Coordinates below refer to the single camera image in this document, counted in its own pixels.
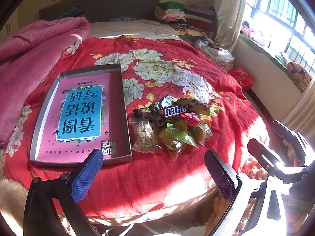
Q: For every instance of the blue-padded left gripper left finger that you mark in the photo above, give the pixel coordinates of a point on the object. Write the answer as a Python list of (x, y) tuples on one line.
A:
[(40, 215)]

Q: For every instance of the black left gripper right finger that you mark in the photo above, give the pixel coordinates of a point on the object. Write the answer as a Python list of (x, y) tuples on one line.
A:
[(268, 216)]

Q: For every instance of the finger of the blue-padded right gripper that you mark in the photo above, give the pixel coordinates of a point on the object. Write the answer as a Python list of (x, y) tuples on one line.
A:
[(300, 145)]

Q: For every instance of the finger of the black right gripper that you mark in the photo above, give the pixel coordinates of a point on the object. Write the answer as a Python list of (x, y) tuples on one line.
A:
[(267, 158)]

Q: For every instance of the green label pastry packet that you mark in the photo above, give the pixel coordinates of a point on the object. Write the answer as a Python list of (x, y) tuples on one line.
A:
[(176, 140)]

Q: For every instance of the red candy packet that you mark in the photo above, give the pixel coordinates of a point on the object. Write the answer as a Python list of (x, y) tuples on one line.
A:
[(191, 119)]

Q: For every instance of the yellow rice cracker packet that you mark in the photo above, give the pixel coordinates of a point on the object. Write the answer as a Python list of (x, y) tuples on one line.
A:
[(193, 105)]

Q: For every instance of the Snickers bar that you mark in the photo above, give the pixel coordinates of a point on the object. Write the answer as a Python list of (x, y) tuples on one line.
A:
[(170, 112)]

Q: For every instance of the clear bag nut cookie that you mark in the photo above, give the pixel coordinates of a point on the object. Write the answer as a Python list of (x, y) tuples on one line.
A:
[(146, 140)]

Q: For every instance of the blue snack packet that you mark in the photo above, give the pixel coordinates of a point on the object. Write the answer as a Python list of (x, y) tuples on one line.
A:
[(166, 101)]

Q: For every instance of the green pea snack packet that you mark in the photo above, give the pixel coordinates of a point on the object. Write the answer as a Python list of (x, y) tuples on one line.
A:
[(149, 113)]

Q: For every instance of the orange patterned cushion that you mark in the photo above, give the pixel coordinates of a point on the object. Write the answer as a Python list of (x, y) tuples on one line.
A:
[(300, 74)]

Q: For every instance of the red plastic bag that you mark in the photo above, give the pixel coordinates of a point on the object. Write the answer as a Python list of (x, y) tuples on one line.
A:
[(244, 79)]

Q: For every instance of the white crumpled cloth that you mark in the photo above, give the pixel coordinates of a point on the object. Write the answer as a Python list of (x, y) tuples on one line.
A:
[(208, 47)]

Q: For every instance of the window with bars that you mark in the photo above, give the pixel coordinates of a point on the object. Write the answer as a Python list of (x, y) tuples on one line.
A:
[(278, 26)]

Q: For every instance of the grey tray with pink book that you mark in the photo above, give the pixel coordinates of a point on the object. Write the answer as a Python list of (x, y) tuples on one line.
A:
[(84, 110)]

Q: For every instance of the cream curtain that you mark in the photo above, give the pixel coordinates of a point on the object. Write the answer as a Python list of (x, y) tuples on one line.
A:
[(229, 15)]

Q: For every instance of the pile of folded clothes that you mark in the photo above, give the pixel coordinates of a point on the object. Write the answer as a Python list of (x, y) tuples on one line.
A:
[(190, 22)]

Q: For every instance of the pink quilt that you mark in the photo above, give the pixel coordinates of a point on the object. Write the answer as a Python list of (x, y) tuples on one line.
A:
[(26, 59)]

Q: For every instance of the dark grey headboard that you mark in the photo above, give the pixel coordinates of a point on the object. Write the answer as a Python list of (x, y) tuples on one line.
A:
[(102, 10)]

